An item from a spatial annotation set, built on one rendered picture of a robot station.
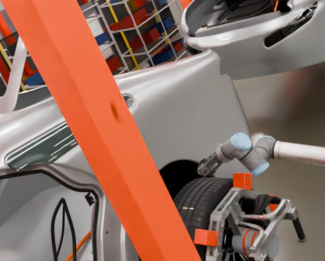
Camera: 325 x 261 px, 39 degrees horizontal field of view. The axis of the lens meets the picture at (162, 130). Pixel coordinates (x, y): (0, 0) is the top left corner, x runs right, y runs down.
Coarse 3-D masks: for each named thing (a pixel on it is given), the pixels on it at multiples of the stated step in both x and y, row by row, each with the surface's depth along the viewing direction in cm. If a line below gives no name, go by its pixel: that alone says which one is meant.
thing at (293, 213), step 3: (291, 207) 234; (294, 207) 233; (288, 210) 233; (291, 210) 232; (294, 210) 231; (297, 210) 233; (288, 213) 231; (291, 213) 230; (294, 213) 231; (297, 213) 233; (285, 216) 234; (288, 216) 233; (291, 216) 231; (294, 216) 231; (297, 216) 233; (285, 219) 235; (288, 219) 234; (291, 219) 232; (294, 219) 231
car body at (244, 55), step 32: (224, 0) 596; (256, 0) 521; (288, 0) 461; (320, 0) 422; (192, 32) 538; (224, 32) 468; (256, 32) 440; (288, 32) 427; (320, 32) 428; (224, 64) 477; (256, 64) 455; (288, 64) 444
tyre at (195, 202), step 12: (192, 180) 255; (204, 180) 251; (216, 180) 245; (228, 180) 244; (180, 192) 246; (192, 192) 241; (204, 192) 237; (216, 192) 235; (180, 204) 238; (192, 204) 233; (204, 204) 229; (216, 204) 234; (180, 216) 233; (192, 216) 229; (204, 216) 227; (192, 228) 225; (204, 228) 226; (192, 240) 223; (204, 252) 226
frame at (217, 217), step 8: (232, 192) 237; (240, 192) 235; (248, 192) 241; (256, 192) 246; (224, 200) 233; (232, 200) 230; (216, 208) 229; (224, 208) 226; (232, 208) 230; (216, 216) 224; (224, 216) 224; (216, 224) 223; (264, 224) 260; (208, 248) 223; (216, 248) 220; (208, 256) 222; (216, 256) 219
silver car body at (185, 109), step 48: (48, 96) 403; (144, 96) 245; (192, 96) 270; (0, 144) 198; (48, 144) 206; (192, 144) 268; (0, 192) 339; (48, 192) 357; (96, 192) 223; (0, 240) 319; (48, 240) 289; (96, 240) 221
